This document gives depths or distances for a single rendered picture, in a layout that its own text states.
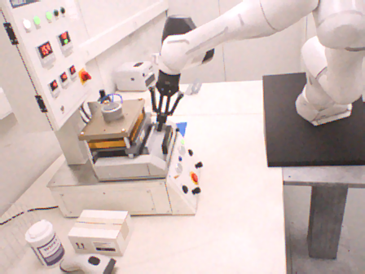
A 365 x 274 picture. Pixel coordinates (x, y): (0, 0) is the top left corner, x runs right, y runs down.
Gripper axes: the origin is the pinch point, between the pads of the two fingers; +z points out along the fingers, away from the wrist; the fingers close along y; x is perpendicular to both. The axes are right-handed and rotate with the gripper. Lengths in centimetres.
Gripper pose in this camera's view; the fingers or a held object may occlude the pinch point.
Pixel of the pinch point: (160, 121)
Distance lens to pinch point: 113.2
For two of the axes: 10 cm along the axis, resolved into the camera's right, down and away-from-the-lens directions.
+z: -1.9, 8.2, 5.3
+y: 9.7, 2.2, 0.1
